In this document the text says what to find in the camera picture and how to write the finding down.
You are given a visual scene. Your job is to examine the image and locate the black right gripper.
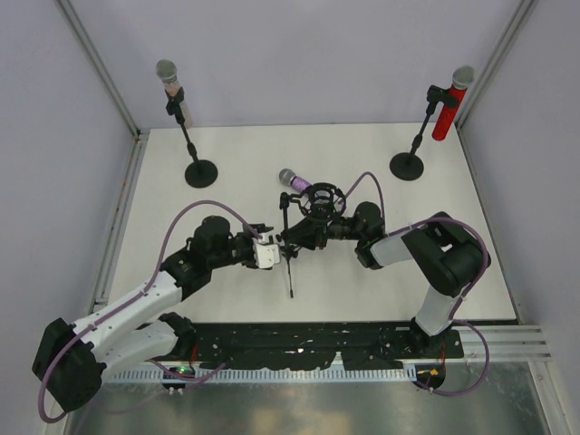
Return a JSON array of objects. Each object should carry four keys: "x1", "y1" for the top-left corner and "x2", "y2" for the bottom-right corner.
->
[{"x1": 285, "y1": 204, "x2": 366, "y2": 249}]

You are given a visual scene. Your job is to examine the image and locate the black tripod shock-mount stand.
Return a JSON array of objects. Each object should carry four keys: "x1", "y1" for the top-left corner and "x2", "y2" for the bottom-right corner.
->
[{"x1": 276, "y1": 182, "x2": 346, "y2": 299}]

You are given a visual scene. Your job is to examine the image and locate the purple glitter microphone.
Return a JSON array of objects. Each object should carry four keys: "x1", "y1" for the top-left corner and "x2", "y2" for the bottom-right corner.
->
[{"x1": 278, "y1": 169, "x2": 312, "y2": 193}]

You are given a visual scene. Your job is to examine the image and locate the round-base mic stand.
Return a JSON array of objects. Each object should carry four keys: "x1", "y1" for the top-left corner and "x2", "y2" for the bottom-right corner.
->
[
  {"x1": 165, "y1": 88, "x2": 218, "y2": 189},
  {"x1": 389, "y1": 85, "x2": 447, "y2": 181}
]

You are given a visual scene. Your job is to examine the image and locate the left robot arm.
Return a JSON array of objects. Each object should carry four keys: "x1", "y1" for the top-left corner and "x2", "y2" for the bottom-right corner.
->
[{"x1": 32, "y1": 216, "x2": 280, "y2": 423}]

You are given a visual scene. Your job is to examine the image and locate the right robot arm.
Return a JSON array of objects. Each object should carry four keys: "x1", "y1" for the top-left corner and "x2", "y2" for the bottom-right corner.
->
[{"x1": 277, "y1": 201, "x2": 491, "y2": 357}]

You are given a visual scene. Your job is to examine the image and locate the silver glitter microphone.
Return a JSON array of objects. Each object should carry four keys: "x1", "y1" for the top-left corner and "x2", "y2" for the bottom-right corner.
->
[{"x1": 156, "y1": 59, "x2": 193, "y2": 129}]

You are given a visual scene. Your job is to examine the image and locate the red glitter microphone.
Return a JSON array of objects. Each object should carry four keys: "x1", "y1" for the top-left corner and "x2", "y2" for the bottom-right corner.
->
[{"x1": 431, "y1": 65, "x2": 476, "y2": 141}]

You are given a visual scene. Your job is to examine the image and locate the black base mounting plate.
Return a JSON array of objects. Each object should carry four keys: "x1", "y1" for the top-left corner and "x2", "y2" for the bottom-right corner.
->
[{"x1": 156, "y1": 322, "x2": 464, "y2": 371}]

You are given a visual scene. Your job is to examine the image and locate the white slotted cable duct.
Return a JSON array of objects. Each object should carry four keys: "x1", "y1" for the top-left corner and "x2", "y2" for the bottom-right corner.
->
[{"x1": 110, "y1": 364, "x2": 417, "y2": 384}]

